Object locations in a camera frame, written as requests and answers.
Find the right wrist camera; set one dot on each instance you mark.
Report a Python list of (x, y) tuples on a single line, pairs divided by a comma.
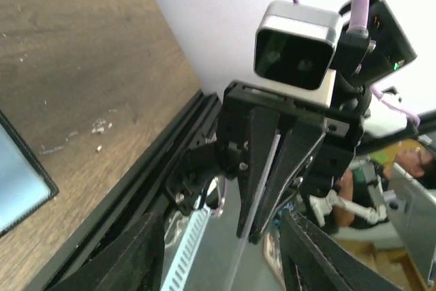
[(294, 46)]

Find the black leather card holder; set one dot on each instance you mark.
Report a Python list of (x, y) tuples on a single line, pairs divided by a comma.
[(25, 184)]

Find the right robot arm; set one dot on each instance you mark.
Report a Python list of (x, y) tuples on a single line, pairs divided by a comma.
[(364, 55)]

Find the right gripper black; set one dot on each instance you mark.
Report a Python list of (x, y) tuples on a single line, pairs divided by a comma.
[(313, 138)]

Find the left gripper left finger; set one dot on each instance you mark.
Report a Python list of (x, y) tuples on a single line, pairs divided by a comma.
[(134, 261)]

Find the black aluminium frame rail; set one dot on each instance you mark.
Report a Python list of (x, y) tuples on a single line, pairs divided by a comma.
[(133, 194)]

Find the light blue cable duct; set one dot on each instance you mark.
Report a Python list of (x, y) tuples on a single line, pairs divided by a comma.
[(182, 240)]

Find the person in background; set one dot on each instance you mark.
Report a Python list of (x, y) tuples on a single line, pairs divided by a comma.
[(418, 162)]

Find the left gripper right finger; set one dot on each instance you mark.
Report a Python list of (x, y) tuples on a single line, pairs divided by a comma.
[(311, 260)]

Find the white credit card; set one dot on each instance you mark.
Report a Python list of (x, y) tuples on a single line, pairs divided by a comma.
[(243, 240)]

